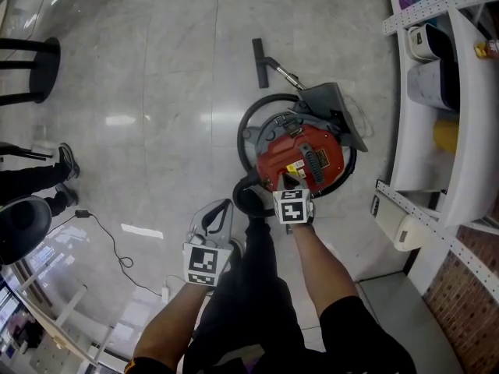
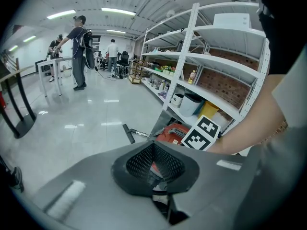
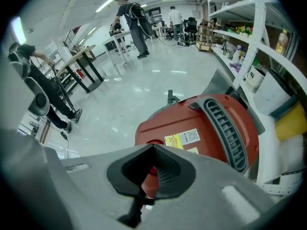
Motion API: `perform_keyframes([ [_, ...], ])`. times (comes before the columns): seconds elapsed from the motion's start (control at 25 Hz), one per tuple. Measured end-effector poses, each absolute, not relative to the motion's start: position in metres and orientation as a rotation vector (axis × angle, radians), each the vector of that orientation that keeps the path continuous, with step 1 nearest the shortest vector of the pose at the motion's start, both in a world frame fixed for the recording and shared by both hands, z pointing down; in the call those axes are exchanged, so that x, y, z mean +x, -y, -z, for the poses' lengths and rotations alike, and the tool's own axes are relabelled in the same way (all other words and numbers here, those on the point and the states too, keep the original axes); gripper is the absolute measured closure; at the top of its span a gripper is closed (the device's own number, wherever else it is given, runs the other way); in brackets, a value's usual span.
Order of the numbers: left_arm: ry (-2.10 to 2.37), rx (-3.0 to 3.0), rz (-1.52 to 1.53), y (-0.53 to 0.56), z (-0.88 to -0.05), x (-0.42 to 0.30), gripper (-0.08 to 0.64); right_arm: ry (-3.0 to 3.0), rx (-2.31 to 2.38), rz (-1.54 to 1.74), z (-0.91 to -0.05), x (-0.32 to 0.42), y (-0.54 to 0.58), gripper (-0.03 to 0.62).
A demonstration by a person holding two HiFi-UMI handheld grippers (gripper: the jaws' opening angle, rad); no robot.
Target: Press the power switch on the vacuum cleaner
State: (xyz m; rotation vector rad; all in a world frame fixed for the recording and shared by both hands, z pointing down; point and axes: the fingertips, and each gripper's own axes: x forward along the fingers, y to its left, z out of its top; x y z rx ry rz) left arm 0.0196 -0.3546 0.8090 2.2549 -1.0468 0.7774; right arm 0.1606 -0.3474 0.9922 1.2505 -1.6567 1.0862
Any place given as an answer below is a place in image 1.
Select white power cord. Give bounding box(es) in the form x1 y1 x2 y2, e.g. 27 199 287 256
342 94 376 140

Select cream countertop appliance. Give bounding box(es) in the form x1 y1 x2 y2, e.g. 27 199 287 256
370 192 426 252

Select white metal shelving unit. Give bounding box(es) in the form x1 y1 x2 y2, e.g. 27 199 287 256
376 0 499 326

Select grey plastic cover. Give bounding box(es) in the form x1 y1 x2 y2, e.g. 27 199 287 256
288 82 370 153

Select person's left forearm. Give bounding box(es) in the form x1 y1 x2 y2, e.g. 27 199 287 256
132 282 210 368

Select red canister vacuum cleaner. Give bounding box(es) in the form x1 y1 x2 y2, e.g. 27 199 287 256
232 93 359 220

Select person's legs black trousers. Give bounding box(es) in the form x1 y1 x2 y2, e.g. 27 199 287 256
182 216 309 374

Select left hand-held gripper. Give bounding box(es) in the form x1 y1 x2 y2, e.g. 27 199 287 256
182 198 235 288

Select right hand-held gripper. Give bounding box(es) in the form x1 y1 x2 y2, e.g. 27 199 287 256
271 171 315 225

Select brown drink bottle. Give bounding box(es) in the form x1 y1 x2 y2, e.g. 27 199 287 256
473 40 499 60

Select round table with black base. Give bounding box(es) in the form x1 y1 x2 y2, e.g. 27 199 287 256
0 36 62 107

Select black floor nozzle with wand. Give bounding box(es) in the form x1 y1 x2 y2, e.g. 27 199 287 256
252 37 306 91

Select white bin with black liner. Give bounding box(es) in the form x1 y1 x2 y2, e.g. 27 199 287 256
405 23 462 111

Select yellow container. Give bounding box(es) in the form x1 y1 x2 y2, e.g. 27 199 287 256
433 118 461 155

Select person's right forearm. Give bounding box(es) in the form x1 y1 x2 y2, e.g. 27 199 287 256
291 224 362 319

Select white plug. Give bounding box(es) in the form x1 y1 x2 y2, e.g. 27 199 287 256
161 274 186 303

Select white frame table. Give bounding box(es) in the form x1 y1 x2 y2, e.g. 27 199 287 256
0 261 118 369

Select black power adapter with cable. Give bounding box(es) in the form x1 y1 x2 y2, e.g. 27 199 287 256
48 208 165 298

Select person's black shirt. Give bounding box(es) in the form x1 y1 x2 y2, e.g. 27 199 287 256
124 295 418 374

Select black chair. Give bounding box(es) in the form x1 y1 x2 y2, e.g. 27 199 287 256
0 195 52 266

